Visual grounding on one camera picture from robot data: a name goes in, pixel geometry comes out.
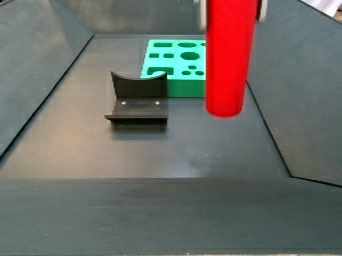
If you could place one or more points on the red cylinder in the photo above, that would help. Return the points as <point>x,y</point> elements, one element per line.
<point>228,40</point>

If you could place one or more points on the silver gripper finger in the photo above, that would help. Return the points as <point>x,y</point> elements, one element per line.
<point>201,14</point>
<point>262,10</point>

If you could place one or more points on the green shape sorter board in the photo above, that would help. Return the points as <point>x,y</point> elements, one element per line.
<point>179,57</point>

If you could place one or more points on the black curved holder bracket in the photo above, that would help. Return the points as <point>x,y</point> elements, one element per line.
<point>140,99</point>

